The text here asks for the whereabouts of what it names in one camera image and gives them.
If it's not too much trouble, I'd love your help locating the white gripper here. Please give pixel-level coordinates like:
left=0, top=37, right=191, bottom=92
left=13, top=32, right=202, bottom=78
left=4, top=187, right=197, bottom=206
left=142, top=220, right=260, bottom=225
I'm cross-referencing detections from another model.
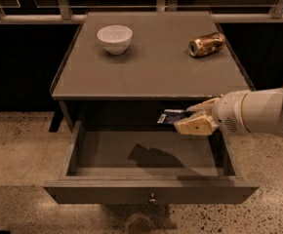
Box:
left=174, top=90, right=249, bottom=136

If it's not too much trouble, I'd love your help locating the blue rxbar blueberry wrapper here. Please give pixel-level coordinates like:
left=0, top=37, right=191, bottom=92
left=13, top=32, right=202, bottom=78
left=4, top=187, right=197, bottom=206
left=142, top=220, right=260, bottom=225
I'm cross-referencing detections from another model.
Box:
left=157, top=109, right=192, bottom=125

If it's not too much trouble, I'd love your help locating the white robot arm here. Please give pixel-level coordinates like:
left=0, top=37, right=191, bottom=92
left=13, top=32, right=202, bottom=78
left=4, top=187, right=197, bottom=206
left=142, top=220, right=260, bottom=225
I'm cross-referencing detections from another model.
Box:
left=174, top=86, right=283, bottom=137

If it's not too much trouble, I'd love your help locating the grey cabinet with top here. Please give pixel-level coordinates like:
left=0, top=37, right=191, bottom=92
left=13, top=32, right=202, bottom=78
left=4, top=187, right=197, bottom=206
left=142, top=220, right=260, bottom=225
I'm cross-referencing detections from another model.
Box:
left=51, top=12, right=250, bottom=126

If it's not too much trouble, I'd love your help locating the metal drawer knob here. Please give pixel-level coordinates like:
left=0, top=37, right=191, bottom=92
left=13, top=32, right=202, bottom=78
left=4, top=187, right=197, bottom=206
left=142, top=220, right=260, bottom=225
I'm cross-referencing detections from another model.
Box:
left=148, top=193, right=157, bottom=204

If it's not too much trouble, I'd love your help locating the open grey top drawer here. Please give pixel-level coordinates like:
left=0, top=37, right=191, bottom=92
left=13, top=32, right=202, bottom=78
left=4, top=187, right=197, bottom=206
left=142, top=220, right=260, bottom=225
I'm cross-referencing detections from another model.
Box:
left=44, top=122, right=259, bottom=205

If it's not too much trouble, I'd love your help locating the crushed gold soda can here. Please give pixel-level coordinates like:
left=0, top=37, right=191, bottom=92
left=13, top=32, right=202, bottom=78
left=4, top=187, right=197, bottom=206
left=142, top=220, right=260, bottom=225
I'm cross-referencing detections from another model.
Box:
left=188, top=32, right=225, bottom=58

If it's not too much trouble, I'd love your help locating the white ceramic bowl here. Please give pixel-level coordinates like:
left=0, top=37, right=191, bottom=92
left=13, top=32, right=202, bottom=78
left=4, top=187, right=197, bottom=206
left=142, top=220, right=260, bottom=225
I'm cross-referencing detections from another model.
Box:
left=97, top=25, right=133, bottom=55

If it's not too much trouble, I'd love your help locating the metal railing frame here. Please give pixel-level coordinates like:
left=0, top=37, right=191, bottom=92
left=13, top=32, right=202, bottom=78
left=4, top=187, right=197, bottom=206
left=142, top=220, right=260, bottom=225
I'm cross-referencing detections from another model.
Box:
left=0, top=0, right=283, bottom=25

